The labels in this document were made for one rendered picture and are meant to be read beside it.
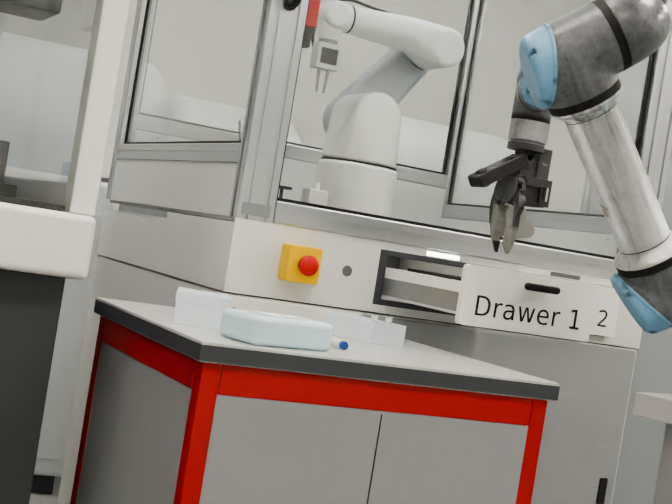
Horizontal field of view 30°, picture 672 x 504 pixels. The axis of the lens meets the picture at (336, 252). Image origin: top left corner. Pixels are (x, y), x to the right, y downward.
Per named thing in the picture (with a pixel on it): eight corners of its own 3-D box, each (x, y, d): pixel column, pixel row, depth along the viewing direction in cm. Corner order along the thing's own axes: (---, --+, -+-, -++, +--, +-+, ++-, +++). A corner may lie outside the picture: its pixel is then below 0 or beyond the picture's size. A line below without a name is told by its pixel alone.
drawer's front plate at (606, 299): (614, 337, 280) (622, 289, 280) (506, 322, 267) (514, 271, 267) (609, 336, 281) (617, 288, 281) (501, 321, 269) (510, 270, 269)
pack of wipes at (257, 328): (294, 342, 198) (298, 314, 198) (331, 353, 191) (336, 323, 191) (216, 335, 189) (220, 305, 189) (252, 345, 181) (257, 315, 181)
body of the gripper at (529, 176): (548, 211, 239) (559, 149, 239) (511, 204, 236) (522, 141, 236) (525, 209, 246) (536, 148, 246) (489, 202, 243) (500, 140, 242)
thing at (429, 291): (577, 332, 238) (582, 300, 238) (462, 315, 227) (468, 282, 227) (467, 307, 274) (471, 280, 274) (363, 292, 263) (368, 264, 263)
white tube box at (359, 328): (403, 346, 228) (406, 326, 228) (371, 343, 222) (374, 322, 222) (355, 335, 237) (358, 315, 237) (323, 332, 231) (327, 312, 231)
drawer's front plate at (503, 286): (588, 342, 237) (597, 284, 237) (458, 324, 225) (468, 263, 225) (582, 340, 239) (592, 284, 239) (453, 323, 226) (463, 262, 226)
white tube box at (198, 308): (226, 331, 199) (231, 299, 199) (171, 323, 198) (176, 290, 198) (225, 325, 211) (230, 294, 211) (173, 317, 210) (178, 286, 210)
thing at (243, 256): (639, 349, 285) (649, 286, 285) (223, 291, 241) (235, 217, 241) (431, 302, 371) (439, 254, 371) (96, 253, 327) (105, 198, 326)
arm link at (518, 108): (522, 58, 236) (517, 64, 244) (512, 115, 236) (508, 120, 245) (563, 65, 236) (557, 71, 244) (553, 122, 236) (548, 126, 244)
